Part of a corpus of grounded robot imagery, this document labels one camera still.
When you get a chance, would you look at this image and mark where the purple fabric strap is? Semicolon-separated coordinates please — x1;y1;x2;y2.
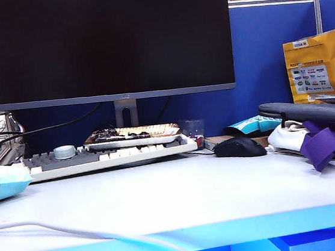
296;117;335;175

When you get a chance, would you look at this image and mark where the white cloth bag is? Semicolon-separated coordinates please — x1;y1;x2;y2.
265;117;314;158

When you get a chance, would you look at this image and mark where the black computer monitor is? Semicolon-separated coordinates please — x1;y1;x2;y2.
0;0;239;116

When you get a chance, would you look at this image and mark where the white and grey keyboard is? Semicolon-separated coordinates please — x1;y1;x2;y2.
21;131;201;184

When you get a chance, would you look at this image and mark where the small red item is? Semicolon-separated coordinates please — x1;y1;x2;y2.
194;135;206;150

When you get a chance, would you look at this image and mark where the white round keyboard knob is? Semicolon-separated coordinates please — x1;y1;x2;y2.
52;144;78;161

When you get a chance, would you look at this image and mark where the grey monitor stand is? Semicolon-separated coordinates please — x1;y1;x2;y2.
113;98;140;129

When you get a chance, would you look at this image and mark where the sky blue wet wipes packet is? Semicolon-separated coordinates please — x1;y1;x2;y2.
0;158;36;205

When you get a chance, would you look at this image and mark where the teal snack packet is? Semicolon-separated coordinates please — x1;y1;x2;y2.
222;112;284;140

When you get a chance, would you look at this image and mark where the yellow paper bag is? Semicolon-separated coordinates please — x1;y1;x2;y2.
280;26;335;107

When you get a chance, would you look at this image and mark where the brown cardboard box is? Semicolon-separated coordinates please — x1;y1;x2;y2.
201;129;272;154

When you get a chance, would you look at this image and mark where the white cable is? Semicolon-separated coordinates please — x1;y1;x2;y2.
0;199;229;251

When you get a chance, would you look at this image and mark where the grey padded sleeve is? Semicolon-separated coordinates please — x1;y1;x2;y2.
257;95;335;140

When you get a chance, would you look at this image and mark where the blue box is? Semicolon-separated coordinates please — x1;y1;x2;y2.
267;227;335;251

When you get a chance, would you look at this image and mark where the clear plastic cup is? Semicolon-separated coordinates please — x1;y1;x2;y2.
178;117;207;143

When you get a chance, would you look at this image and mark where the black monitor cable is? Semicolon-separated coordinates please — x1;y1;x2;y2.
151;95;176;125

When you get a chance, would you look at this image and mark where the white tray with snacks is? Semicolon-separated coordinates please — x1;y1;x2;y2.
82;120;184;153

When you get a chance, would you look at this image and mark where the black computer mouse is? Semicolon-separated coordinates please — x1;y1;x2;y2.
212;133;268;162

